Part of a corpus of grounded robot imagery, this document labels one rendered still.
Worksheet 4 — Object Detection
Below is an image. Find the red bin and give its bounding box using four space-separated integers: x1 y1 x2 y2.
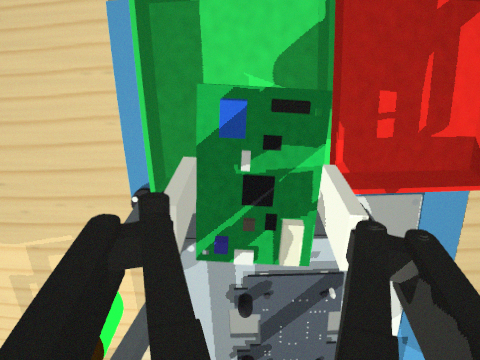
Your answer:
329 0 480 194

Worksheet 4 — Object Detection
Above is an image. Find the green circuit board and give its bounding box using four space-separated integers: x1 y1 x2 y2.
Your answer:
196 83 333 266

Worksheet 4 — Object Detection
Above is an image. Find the green bin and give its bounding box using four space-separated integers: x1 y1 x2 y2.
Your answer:
129 0 335 192

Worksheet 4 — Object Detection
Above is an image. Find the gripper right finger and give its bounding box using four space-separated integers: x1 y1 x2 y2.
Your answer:
317 164 480 360

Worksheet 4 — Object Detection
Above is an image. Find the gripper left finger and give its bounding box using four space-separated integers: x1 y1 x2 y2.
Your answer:
0 157 211 360

